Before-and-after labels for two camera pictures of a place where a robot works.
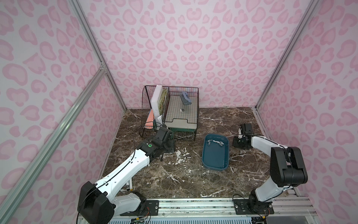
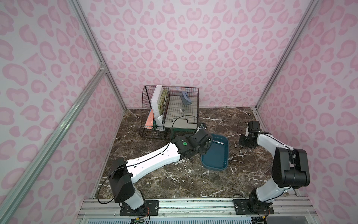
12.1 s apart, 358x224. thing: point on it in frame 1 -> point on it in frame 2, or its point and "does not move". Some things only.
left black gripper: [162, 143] -> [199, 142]
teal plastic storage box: [215, 151] does not move
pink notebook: [149, 122] does not move
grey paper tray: [179, 115] does not move
